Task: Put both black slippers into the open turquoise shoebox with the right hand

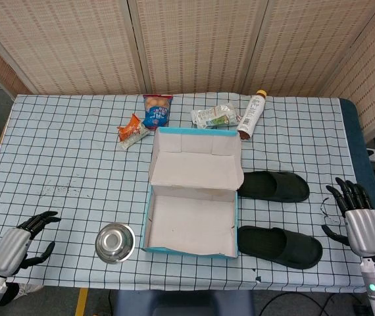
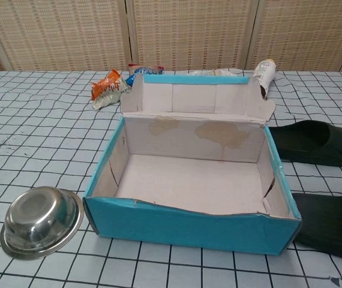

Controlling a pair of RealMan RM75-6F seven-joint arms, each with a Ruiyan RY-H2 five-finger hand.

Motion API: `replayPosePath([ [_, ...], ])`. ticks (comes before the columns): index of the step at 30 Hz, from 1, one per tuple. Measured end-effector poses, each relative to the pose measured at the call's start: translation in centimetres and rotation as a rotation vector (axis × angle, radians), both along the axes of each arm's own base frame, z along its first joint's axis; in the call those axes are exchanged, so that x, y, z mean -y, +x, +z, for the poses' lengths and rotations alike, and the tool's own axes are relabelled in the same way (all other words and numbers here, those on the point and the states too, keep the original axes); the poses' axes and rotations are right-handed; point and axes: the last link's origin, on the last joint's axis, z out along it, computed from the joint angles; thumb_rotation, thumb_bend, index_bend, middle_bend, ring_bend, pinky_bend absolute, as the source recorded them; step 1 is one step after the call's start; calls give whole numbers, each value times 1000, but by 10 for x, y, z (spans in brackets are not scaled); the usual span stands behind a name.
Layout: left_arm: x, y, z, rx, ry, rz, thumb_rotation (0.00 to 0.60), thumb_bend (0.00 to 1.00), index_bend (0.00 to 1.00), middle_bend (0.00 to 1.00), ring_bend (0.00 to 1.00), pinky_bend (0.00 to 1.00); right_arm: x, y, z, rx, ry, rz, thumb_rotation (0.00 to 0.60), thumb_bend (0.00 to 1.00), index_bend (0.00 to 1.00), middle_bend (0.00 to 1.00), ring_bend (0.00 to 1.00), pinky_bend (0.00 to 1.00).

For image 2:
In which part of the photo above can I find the black rubber slipper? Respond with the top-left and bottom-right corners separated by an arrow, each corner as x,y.
292,191 -> 342,264
269,119 -> 342,168

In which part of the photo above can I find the blue cardboard shoe box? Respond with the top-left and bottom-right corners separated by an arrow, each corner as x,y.
82,74 -> 302,256

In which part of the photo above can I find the blue snack bag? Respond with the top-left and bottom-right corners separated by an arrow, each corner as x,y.
125,63 -> 164,91

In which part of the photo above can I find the orange snack packet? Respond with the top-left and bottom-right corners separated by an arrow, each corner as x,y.
91,68 -> 133,111

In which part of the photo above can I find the white green snack packet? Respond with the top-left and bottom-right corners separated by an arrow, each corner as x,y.
185,68 -> 251,77

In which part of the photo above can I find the white drink bottle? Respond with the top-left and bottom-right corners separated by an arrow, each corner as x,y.
252,59 -> 277,101

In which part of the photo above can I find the blue checked tablecloth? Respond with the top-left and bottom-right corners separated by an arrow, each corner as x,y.
0,70 -> 342,288

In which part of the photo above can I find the woven folding screen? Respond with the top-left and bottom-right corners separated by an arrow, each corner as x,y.
0,0 -> 342,73

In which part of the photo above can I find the stainless steel bowl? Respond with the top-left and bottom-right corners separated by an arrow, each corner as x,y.
0,185 -> 85,260

